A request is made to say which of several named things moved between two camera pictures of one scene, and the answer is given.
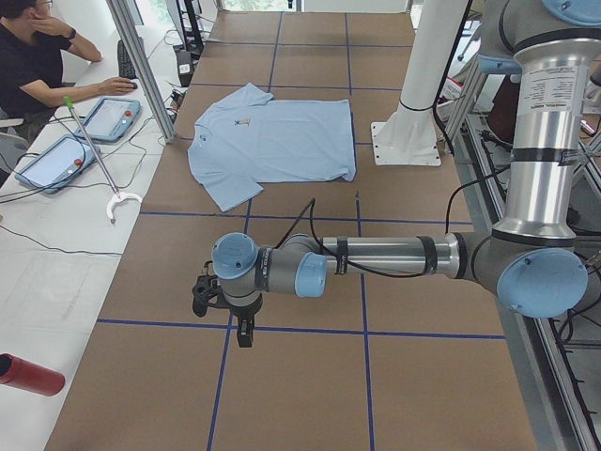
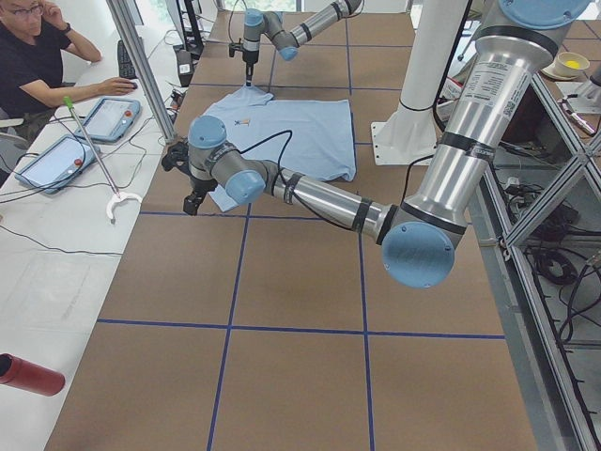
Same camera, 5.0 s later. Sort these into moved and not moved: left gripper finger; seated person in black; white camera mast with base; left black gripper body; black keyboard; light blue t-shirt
Moved: left black gripper body; left gripper finger
Not moved: light blue t-shirt; black keyboard; seated person in black; white camera mast with base
